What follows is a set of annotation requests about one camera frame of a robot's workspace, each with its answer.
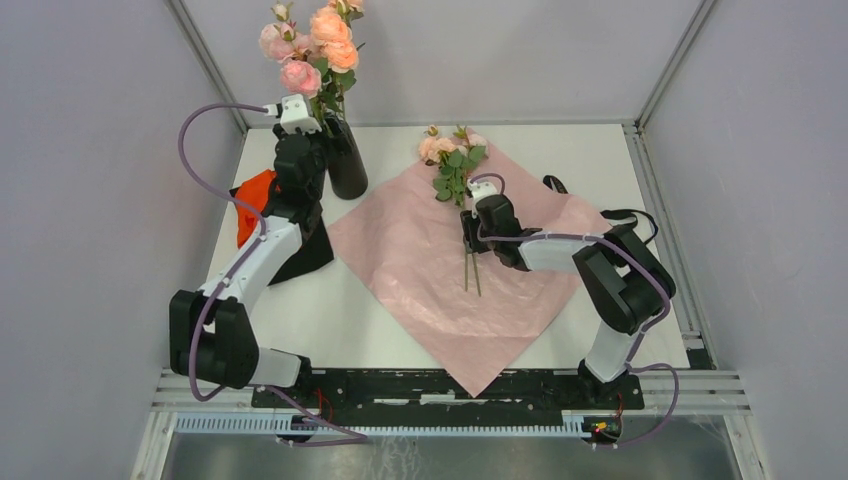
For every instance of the black ribbon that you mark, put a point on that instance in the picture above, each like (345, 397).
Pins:
(616, 216)

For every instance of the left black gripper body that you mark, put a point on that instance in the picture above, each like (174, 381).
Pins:
(318, 143)

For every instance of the pink rose stem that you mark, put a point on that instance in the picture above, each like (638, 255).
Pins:
(300, 77)
(455, 157)
(337, 55)
(281, 40)

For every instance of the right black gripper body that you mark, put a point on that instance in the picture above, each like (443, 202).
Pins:
(477, 239)

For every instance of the orange cloth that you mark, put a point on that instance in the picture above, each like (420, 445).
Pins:
(255, 193)

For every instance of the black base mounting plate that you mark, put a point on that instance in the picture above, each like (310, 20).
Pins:
(433, 398)

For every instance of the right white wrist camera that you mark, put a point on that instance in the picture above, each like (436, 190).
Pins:
(476, 191)

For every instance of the pink wrapping paper sheet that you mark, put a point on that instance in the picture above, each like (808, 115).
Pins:
(404, 248)

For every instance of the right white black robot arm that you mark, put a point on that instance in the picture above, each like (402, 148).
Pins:
(629, 288)

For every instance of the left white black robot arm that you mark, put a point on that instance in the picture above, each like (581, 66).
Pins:
(280, 235)

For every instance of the black cloth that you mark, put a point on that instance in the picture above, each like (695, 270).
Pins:
(316, 250)

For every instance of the white slotted cable duct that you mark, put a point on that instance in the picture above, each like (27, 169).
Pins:
(281, 424)

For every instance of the black cylindrical vase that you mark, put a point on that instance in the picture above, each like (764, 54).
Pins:
(346, 169)

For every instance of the pink rose stem in vase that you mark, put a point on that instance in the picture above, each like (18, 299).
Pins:
(337, 55)

